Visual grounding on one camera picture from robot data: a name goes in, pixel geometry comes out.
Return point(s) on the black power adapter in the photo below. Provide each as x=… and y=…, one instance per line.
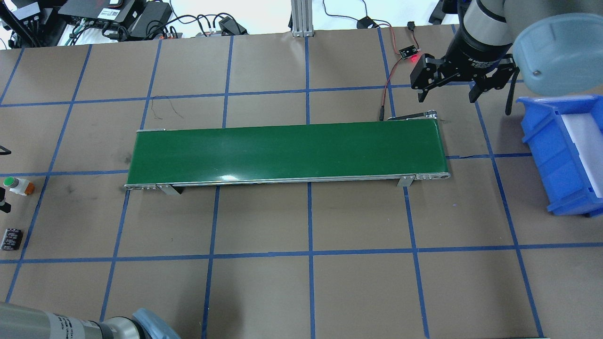
x=155, y=13

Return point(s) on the aluminium frame post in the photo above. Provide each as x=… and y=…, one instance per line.
x=301, y=18

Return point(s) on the green push button switch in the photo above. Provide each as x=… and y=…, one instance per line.
x=20, y=186

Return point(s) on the black cylindrical capacitor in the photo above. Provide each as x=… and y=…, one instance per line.
x=12, y=240

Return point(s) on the small red-lit circuit board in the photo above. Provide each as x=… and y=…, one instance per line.
x=408, y=52

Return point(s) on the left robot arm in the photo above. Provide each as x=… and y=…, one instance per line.
x=17, y=322

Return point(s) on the blue plastic bin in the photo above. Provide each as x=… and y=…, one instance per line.
x=564, y=135

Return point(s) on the green conveyor belt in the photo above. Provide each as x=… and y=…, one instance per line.
x=402, y=150

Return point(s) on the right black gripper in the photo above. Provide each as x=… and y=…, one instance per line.
x=475, y=56

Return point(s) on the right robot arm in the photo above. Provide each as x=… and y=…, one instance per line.
x=556, y=45

